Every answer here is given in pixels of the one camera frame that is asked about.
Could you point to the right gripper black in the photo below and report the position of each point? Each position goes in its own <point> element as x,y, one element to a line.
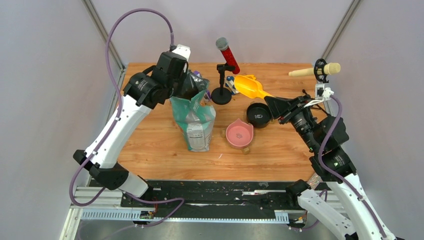
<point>277,106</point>

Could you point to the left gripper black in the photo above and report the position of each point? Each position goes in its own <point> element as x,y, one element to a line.
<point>178,90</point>

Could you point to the yellow scoop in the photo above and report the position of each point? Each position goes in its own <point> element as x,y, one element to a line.
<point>248,86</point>

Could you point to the green pet food bag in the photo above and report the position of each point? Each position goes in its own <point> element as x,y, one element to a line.
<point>194,116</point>

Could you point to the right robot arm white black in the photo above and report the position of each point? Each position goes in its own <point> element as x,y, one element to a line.
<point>333,165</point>

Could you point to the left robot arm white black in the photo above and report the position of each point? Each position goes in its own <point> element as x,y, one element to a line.
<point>141,94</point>

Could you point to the black pet bowl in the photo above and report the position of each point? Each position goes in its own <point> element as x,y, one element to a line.
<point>259,115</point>

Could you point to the pink cat-ear pet bowl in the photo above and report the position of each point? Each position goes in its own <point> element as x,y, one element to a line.
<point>239,134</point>

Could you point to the purple metronome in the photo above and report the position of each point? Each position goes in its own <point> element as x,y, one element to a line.
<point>207,96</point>

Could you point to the black round-base mic stand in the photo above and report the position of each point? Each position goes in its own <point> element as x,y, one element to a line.
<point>222,95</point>

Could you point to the blue white toy car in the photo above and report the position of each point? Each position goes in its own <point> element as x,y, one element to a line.
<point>230,83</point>

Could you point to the red glitter microphone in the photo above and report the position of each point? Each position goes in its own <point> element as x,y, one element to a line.
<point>222,44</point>

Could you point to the small wooden block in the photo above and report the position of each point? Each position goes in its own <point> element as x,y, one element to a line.
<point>245,150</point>

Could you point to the cream microphone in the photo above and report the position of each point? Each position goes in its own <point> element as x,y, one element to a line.
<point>331,69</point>

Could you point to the silver glitter microphone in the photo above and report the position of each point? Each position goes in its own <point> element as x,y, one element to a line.
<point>314,181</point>

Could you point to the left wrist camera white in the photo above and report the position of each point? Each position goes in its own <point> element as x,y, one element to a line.
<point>182,50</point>

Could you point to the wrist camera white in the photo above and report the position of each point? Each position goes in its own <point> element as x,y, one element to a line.
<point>182,50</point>
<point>323,93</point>

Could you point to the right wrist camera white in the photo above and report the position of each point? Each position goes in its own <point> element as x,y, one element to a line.
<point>323,93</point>

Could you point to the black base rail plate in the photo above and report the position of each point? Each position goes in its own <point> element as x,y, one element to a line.
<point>218,199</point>

